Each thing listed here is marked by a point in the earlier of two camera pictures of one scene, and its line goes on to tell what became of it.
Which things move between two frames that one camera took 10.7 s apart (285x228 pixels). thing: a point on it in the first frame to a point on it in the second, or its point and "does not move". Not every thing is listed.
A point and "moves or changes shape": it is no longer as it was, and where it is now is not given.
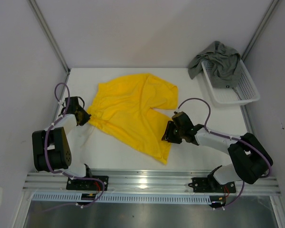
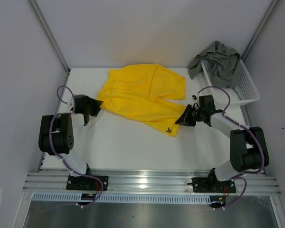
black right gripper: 168,135 to 185,118
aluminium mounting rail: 147,182 does not move
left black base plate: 88,185 does not move
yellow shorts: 124,107 moves or changes shape
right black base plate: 210,185 does not move
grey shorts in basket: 223,62 does not move
